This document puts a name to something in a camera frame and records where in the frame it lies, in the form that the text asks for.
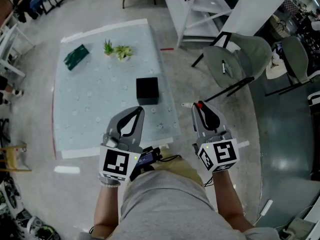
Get black waist-worn device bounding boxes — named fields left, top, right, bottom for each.
left=129, top=145, right=163, bottom=181

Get spiky potted plant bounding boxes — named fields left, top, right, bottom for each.
left=103, top=38, right=115, bottom=57

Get black square pen holder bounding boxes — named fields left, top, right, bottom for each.
left=135, top=77, right=160, bottom=106

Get red and white marker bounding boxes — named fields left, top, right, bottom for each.
left=181, top=102, right=203, bottom=110

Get grey chair with black legs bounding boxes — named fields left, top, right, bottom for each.
left=264, top=35, right=320, bottom=97
left=191, top=31, right=273, bottom=102

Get leafy potted plant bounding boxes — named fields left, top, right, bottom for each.
left=113, top=45, right=134, bottom=62

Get white bead bracelet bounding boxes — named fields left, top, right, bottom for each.
left=99, top=182, right=121, bottom=189

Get person's grey shirt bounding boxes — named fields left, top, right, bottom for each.
left=77, top=170, right=281, bottom=240

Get dark green packet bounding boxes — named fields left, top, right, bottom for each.
left=63, top=43, right=90, bottom=72

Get person's khaki trousers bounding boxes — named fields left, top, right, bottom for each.
left=124, top=147, right=205, bottom=187

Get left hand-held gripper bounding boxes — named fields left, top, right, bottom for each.
left=98, top=105, right=145, bottom=184

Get white cloth bag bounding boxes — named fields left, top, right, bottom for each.
left=265, top=56, right=288, bottom=80

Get yellow wooden chair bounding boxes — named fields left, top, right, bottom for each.
left=0, top=143, right=33, bottom=173

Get white table with patterned cloth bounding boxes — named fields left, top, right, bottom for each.
left=53, top=18, right=182, bottom=160

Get white power strip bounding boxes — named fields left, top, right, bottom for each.
left=259, top=199, right=274, bottom=217

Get white metal shelf rack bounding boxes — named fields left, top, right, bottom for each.
left=163, top=0, right=246, bottom=49

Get person's left forearm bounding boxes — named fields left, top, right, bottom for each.
left=93, top=185, right=122, bottom=235

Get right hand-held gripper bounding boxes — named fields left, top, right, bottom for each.
left=191, top=100, right=240, bottom=174

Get small white side table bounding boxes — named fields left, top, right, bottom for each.
left=0, top=23, right=36, bottom=79

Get person's right forearm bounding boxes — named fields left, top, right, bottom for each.
left=211, top=170, right=255, bottom=232

